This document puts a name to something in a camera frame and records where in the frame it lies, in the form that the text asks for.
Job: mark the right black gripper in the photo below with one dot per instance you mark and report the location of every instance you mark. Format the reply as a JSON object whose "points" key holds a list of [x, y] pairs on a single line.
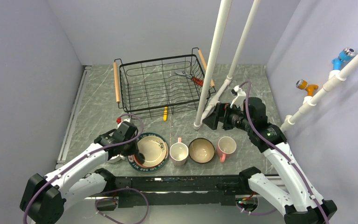
{"points": [[222, 113]]}

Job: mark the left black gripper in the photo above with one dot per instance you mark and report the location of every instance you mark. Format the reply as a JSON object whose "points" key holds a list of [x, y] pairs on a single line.
{"points": [[133, 150]]}

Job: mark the green rimmed white plate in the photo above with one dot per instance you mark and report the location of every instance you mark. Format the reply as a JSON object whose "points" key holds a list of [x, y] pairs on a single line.
{"points": [[131, 159]]}

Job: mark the cream plate with black spot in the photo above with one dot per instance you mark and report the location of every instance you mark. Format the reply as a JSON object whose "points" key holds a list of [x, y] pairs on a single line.
{"points": [[153, 148]]}

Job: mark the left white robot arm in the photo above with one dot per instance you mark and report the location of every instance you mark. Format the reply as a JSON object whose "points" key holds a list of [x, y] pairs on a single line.
{"points": [[46, 197]]}

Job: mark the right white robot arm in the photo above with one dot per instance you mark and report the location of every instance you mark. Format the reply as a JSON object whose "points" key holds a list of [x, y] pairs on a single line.
{"points": [[300, 203]]}

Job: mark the pink mug right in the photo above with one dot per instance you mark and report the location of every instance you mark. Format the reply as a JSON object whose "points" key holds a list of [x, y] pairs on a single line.
{"points": [[225, 148]]}

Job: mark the pink mug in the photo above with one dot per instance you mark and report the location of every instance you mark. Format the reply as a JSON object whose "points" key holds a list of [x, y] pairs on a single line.
{"points": [[179, 153], [225, 148]]}

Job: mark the pink mug left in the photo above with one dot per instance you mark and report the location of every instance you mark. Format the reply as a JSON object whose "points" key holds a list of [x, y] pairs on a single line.
{"points": [[179, 153]]}

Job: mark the dark bowl cream inside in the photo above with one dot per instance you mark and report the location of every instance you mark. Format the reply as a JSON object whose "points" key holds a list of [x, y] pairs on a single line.
{"points": [[201, 150]]}

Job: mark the orange tap on pipe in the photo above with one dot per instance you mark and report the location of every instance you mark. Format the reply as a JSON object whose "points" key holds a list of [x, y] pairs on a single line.
{"points": [[309, 88]]}

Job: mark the blue tap on pipe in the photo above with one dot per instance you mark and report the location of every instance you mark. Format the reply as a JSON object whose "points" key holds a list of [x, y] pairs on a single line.
{"points": [[344, 56]]}

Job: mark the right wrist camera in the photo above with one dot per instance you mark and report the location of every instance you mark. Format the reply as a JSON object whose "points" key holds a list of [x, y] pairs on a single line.
{"points": [[240, 96]]}

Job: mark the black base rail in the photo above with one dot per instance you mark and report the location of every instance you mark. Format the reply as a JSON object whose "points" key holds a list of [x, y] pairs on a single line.
{"points": [[225, 190]]}

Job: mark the yellow handled utensil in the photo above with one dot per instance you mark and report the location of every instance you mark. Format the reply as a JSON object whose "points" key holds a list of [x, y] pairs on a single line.
{"points": [[165, 114]]}

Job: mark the red handled scissors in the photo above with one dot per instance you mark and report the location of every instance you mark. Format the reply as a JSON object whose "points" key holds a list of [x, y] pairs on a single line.
{"points": [[196, 80]]}

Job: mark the black wire dish rack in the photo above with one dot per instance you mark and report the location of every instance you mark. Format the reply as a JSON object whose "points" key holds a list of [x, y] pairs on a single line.
{"points": [[145, 88]]}

